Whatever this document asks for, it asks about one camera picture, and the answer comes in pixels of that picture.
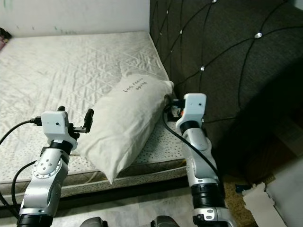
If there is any cream lettered pillow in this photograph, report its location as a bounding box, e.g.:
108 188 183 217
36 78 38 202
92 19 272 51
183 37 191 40
76 73 176 185

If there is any beige quilted mattress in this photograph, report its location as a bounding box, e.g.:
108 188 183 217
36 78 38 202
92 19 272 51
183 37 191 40
0 31 189 198

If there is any dark tufted headboard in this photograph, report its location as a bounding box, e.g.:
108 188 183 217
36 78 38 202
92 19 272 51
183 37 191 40
149 0 303 186

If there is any grey robot right leg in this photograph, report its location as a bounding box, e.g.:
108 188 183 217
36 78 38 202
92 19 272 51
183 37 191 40
151 216 181 227

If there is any white board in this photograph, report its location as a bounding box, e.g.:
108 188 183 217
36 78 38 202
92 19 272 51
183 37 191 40
241 156 303 227

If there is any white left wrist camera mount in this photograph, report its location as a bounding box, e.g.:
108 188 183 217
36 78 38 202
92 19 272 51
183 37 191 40
41 110 79 153

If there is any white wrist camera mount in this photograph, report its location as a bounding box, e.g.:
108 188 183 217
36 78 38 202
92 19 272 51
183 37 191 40
41 110 79 153
175 93 207 131

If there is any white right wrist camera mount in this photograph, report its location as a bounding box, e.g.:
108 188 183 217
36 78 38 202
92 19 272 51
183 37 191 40
175 93 207 131

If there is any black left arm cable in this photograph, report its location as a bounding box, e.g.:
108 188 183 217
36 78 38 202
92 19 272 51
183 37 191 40
0 117 44 145
11 160 41 209

